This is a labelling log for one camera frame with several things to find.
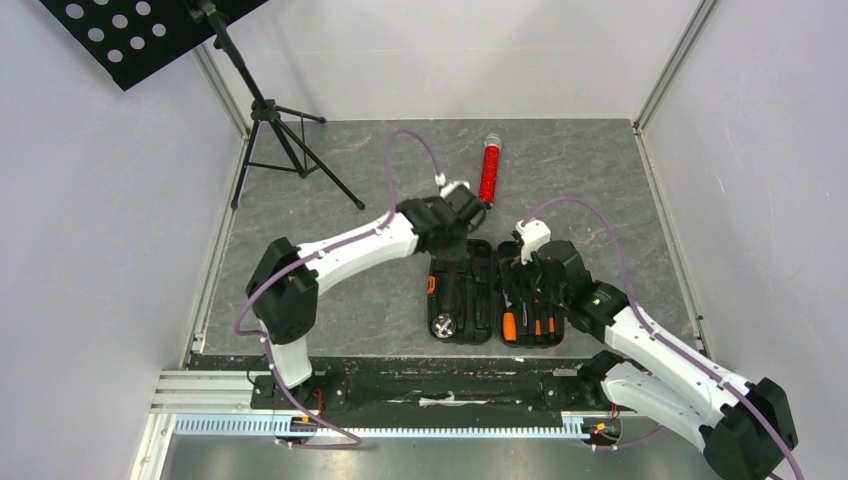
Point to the large orange handle screwdriver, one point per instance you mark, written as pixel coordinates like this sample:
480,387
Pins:
509,326

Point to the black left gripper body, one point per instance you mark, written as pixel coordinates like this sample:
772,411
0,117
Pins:
454,248

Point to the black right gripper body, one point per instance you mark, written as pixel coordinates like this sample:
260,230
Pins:
532,268

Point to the thin orange black screwdriver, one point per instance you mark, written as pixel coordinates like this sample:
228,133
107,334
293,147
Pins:
538,324

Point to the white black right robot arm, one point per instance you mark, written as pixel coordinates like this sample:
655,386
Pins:
743,429

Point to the black plastic tool case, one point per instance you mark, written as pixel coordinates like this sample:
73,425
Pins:
480,318

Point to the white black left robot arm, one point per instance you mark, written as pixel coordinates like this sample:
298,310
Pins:
285,287

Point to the steel claw hammer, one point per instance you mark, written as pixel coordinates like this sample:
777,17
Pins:
454,268

